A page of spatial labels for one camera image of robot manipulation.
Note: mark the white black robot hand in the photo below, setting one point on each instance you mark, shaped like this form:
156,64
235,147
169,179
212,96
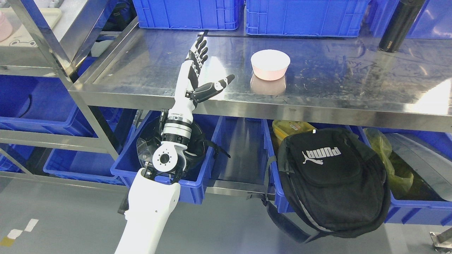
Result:
188,92

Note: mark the pink ikea bowl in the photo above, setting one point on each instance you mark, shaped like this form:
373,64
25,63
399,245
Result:
270,64

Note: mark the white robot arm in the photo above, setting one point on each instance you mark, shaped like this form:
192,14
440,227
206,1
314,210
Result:
155,190

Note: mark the stainless steel shelf rack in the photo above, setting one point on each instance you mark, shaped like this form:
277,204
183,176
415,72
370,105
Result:
64,53

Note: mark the blue crate top middle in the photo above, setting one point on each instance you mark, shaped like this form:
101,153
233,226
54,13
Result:
308,18

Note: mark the blue crate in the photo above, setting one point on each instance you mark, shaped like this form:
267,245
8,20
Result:
308,18
189,14
433,22

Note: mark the blue crate top left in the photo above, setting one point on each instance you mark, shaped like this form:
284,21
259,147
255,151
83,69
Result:
189,14

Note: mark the blue bin with helmet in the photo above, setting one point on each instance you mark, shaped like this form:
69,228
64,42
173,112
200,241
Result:
194,184

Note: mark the blue bin behind backpack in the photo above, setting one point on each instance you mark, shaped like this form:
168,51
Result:
280,201

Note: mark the yellow food container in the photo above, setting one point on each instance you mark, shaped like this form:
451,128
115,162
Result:
284,128

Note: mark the blue bin lower left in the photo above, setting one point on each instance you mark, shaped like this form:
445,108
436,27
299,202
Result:
82,166

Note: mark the blue bin far left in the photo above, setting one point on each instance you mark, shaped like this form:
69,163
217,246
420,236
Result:
40,104

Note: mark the black puma backpack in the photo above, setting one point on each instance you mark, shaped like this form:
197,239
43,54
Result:
336,185

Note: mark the cream bear tray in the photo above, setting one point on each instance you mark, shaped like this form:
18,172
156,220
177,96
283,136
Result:
20,36

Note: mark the stacked pink bowls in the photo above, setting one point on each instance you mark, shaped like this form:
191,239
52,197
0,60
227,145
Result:
5,27

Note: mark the yellow plastic bag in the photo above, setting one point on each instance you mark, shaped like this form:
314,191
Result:
399,173

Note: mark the black thermos bottle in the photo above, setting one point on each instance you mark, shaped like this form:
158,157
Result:
399,25

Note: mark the blue bin lower right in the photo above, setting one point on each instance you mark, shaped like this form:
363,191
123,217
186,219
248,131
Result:
424,212

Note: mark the blue crate top right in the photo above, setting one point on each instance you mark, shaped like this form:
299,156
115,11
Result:
433,22

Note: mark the grey plastic cover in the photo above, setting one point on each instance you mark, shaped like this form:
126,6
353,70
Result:
435,170

